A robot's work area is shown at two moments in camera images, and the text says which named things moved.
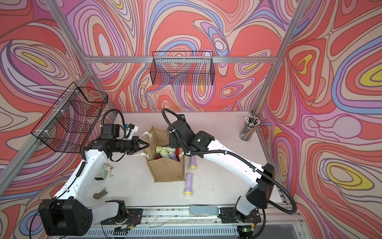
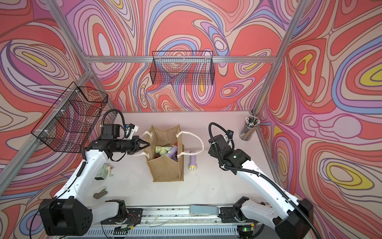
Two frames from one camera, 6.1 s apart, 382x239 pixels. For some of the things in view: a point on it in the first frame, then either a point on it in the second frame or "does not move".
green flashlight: x=164 y=153 does not move
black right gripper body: x=175 y=144 -> x=213 y=154
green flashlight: x=159 y=148 does not move
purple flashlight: x=193 y=166 does not move
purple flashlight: x=188 y=188 -> x=171 y=153
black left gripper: x=135 y=142 does not move
